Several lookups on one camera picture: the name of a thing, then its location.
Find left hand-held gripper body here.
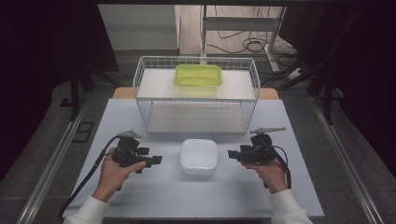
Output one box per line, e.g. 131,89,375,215
111,130,148,170

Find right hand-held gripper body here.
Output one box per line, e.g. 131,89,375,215
240,126,287,166

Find white square plastic container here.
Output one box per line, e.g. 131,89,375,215
178,138,219,177

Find white wire basket shelf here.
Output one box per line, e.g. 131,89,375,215
133,55,262,135

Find yellow-green plastic container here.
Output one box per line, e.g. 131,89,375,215
172,63,224,89

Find person's right hand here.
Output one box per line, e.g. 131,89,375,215
242,156,290,195

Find person's left hand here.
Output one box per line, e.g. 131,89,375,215
92,147,148,203

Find white table mat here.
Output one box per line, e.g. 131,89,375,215
62,98,325,219

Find wooden table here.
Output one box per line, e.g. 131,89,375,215
112,87,280,101

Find black stand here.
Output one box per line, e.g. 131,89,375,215
261,59,345,126
68,60,120,123

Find white power strip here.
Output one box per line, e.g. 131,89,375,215
285,66,304,81

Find white cabinet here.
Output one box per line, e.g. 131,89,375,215
97,4,182,57

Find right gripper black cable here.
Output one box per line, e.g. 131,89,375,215
263,145,293,190

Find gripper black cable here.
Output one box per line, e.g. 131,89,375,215
58,134,121,223
263,145,293,190

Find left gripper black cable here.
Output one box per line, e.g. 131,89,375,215
58,134,121,223

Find black floor bracket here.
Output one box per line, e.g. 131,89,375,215
72,120,95,145

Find metal floor rail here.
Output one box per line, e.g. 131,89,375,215
308,95,385,224
14,92,92,224

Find black floor cables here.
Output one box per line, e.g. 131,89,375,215
206,5,301,68

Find white metal desk frame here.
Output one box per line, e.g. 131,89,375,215
199,5,288,73

